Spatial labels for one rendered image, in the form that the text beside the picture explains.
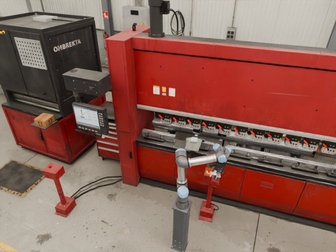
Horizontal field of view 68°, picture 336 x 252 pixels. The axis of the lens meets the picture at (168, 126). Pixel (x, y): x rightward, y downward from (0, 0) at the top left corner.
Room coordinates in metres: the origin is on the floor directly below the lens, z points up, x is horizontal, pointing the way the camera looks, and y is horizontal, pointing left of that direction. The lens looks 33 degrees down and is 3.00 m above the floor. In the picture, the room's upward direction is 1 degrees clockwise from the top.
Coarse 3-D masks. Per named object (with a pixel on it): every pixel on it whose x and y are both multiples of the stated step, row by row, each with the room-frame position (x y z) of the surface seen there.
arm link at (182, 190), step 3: (180, 186) 1.90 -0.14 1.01; (183, 186) 1.90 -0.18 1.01; (177, 189) 1.88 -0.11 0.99; (180, 189) 1.86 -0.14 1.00; (183, 189) 1.86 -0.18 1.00; (186, 189) 1.86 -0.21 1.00; (177, 192) 1.85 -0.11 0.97; (180, 192) 1.83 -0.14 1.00; (183, 192) 1.83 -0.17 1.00; (186, 192) 1.83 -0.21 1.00; (177, 195) 1.84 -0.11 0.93; (180, 195) 1.81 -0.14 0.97; (183, 195) 1.80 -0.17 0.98; (186, 195) 1.82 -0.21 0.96; (177, 198) 1.84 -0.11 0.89; (180, 198) 1.81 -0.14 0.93; (183, 198) 1.80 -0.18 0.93; (186, 198) 1.82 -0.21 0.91; (180, 201) 1.81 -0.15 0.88; (183, 201) 1.80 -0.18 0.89
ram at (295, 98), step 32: (160, 64) 2.93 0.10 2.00; (192, 64) 2.81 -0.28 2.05; (224, 64) 2.70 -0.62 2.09; (256, 64) 2.60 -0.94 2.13; (160, 96) 2.93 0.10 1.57; (192, 96) 2.80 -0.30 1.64; (224, 96) 2.68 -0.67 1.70; (256, 96) 2.58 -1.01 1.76; (288, 96) 2.48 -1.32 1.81; (320, 96) 2.38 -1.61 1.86; (256, 128) 2.55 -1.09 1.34; (288, 128) 2.44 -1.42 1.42; (320, 128) 2.35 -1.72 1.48
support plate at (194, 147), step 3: (189, 138) 2.80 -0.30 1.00; (189, 141) 2.73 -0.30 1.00; (198, 141) 2.73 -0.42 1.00; (186, 144) 2.66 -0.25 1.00; (189, 144) 2.66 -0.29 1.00; (192, 144) 2.67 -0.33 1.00; (195, 144) 2.67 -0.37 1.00; (198, 144) 2.67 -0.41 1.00; (186, 147) 2.60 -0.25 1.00; (189, 147) 2.60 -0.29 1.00; (192, 147) 2.60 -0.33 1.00; (195, 147) 2.60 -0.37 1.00; (198, 147) 2.60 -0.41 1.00; (192, 150) 2.54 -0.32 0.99; (195, 150) 2.54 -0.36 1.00
